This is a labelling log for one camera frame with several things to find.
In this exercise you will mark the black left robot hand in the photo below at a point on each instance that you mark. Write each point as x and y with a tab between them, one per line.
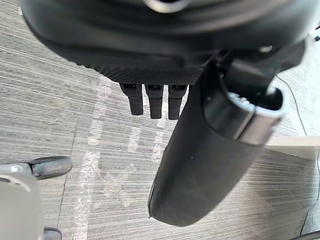
150	45

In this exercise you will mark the dark robot foot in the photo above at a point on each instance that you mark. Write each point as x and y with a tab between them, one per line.
50	168

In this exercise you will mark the white furniture panel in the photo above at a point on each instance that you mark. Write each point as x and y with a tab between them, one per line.
295	146

